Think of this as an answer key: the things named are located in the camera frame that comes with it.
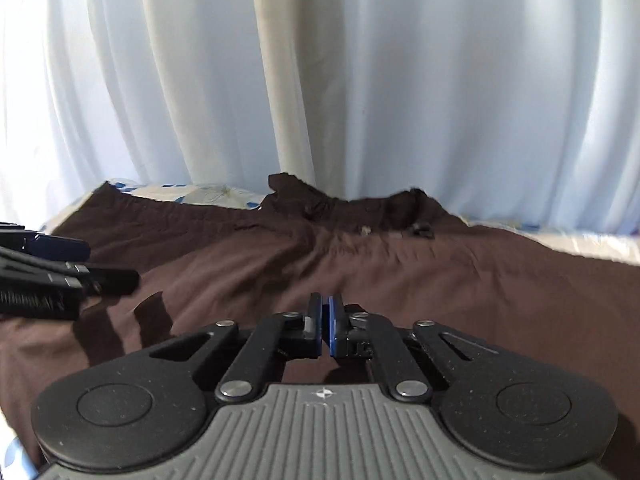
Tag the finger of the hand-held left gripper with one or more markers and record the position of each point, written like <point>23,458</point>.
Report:
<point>117,281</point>
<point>62,249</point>

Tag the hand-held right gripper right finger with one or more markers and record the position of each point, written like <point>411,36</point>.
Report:
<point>332,330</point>

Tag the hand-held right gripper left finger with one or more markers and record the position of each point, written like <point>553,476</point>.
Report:
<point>314,345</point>

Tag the brown jacket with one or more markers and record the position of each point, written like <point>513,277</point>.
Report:
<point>450,280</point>

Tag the blue floral bed sheet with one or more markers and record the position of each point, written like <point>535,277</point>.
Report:
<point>200,194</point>

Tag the white curtain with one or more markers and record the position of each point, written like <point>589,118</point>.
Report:
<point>400,70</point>

